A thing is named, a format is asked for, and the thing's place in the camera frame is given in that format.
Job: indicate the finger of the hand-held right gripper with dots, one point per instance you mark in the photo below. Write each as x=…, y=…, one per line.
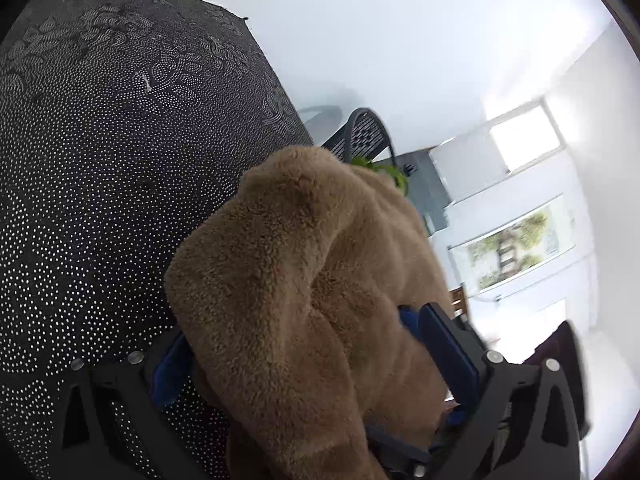
x=410, y=322
x=457, y=417

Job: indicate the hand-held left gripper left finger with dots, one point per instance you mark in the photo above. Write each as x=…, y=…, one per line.
x=170, y=370

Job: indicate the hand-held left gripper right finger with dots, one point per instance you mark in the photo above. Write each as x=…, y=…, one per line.
x=450, y=355

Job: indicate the brown fleece sweater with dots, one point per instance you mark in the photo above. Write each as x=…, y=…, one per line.
x=280, y=285

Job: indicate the wooden chair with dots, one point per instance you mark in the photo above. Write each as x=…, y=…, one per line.
x=457, y=302

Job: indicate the green bag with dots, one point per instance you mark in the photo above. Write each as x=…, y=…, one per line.
x=397, y=177

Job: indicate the black mesh chair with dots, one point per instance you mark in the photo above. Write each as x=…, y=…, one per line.
x=365, y=130

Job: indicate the white framed window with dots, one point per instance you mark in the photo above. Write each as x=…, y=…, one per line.
x=525, y=135

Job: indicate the dark patterned tablecloth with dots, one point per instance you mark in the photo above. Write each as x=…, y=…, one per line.
x=100, y=160

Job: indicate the landscape wall poster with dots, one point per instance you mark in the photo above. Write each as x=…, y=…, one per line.
x=515, y=250

